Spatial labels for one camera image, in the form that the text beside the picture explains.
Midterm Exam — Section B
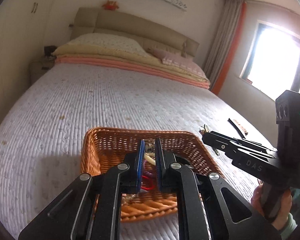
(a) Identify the pink pillow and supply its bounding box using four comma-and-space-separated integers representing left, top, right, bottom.
147, 48, 205, 77

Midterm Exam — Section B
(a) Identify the bright window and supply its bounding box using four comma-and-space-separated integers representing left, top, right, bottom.
241, 23, 300, 100

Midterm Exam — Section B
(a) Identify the black hair band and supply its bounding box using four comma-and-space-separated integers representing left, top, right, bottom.
228, 118, 247, 138

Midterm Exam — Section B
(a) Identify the cream spiral hair tie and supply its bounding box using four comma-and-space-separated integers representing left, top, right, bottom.
143, 152, 157, 166

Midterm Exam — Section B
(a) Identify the beige and orange curtain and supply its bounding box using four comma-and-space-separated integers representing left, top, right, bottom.
203, 0, 247, 95

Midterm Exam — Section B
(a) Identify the white wardrobe with handles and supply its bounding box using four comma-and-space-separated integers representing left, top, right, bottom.
0, 0, 53, 123

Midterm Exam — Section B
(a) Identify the dark clock on nightstand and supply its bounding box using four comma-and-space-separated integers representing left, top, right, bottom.
44, 46, 57, 57

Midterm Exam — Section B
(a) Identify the beige nightstand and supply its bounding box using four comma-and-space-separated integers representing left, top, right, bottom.
29, 56, 56, 85

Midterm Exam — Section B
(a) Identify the orange wicker basket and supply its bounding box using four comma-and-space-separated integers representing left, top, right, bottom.
81, 127, 221, 223

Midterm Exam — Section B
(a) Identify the silver metal jewelry piece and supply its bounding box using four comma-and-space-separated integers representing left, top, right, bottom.
144, 139, 155, 154

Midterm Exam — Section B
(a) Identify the beige padded headboard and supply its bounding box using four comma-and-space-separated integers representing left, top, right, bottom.
70, 7, 199, 60

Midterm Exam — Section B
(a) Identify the gold metal hair clip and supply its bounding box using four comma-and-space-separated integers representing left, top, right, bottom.
199, 124, 220, 156

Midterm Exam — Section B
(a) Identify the folded salmon pink blanket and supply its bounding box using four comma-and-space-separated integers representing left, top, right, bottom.
55, 57, 210, 89

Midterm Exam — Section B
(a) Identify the folded yellow blanket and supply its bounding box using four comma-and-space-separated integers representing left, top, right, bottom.
53, 44, 210, 84

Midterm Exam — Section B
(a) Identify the person's right hand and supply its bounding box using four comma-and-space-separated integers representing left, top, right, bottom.
250, 184, 292, 230

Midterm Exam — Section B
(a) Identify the red hair tie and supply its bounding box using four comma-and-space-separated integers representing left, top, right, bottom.
140, 175, 156, 191

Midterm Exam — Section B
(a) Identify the cream floral pillow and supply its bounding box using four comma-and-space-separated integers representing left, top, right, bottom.
68, 33, 148, 57

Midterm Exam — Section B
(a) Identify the white quilted bed cover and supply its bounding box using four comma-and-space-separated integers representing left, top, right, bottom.
0, 64, 270, 238

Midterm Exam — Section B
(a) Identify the brown hair accessory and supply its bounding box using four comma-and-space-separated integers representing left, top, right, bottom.
233, 119, 248, 135

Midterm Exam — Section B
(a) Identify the purple spiral hair tie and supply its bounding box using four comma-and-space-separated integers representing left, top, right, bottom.
142, 162, 157, 178

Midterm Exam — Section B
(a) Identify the orange plush toy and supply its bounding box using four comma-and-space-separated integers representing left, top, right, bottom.
102, 0, 119, 11

